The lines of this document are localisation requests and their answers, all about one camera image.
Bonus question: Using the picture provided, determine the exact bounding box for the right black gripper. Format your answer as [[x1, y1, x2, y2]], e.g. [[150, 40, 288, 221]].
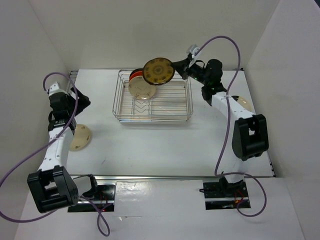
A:
[[171, 57, 210, 86]]

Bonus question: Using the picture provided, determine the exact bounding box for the brown gold patterned plate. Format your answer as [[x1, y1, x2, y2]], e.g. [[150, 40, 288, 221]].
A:
[[142, 57, 175, 86]]

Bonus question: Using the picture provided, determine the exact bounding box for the small beige calligraphy plate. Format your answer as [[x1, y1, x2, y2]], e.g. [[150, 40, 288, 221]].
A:
[[69, 124, 92, 152]]

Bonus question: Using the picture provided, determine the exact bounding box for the orange plate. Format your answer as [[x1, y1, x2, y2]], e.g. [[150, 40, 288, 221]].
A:
[[129, 68, 143, 81]]

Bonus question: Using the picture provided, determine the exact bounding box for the large beige plate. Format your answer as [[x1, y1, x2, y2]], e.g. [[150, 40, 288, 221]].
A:
[[128, 76, 156, 100]]

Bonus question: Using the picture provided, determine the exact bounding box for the cream plate with black patch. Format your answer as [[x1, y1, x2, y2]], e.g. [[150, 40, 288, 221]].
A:
[[230, 95, 253, 113]]

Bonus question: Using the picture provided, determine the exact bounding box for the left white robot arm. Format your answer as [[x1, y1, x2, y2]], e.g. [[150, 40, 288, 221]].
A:
[[27, 82, 79, 213]]

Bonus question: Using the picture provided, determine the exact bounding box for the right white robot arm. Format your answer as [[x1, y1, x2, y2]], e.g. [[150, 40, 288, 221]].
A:
[[171, 58, 269, 197]]

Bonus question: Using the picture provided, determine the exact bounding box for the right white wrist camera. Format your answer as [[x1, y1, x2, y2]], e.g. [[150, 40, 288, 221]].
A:
[[186, 44, 200, 68]]

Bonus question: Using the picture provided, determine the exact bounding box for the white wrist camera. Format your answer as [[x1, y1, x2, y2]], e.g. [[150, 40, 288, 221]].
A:
[[48, 81, 62, 97], [186, 44, 200, 68]]

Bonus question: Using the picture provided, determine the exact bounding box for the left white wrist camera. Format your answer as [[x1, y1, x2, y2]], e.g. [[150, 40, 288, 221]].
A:
[[48, 81, 62, 97]]

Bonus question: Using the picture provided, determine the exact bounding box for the wire dish rack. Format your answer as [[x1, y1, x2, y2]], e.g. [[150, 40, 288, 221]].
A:
[[112, 70, 193, 123]]

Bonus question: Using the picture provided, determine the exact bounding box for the aluminium front rail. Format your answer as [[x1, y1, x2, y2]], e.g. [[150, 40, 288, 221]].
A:
[[68, 174, 276, 182]]

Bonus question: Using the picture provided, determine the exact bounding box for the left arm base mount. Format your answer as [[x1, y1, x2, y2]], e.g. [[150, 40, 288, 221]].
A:
[[67, 174, 116, 213]]

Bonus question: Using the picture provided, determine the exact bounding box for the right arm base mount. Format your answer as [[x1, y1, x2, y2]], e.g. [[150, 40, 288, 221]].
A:
[[198, 177, 251, 210]]

